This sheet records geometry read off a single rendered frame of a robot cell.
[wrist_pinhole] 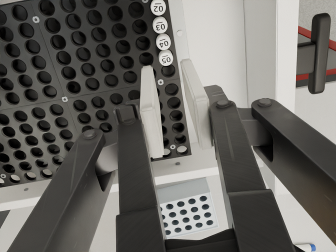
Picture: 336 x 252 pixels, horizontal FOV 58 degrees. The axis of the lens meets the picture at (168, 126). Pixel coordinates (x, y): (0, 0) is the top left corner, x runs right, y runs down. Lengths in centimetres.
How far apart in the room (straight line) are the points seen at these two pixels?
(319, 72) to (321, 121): 23
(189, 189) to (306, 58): 30
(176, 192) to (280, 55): 32
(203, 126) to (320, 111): 39
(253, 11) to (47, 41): 19
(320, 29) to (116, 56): 18
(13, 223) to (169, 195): 23
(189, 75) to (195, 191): 35
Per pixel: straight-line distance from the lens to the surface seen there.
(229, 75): 37
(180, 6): 33
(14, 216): 46
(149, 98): 16
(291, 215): 65
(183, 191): 52
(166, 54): 27
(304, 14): 132
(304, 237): 70
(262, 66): 31
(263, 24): 30
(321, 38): 30
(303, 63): 30
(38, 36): 29
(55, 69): 30
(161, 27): 26
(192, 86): 16
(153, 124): 15
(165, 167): 36
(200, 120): 15
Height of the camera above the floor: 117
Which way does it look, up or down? 61 degrees down
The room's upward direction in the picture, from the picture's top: 173 degrees clockwise
